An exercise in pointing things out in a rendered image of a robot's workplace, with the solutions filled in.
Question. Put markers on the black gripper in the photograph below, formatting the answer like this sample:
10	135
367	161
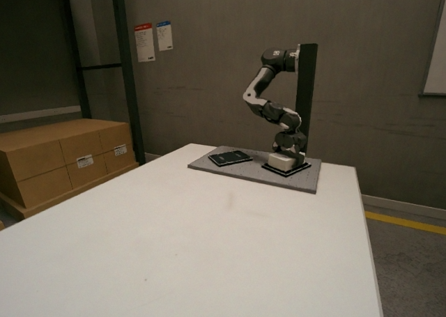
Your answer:
293	140

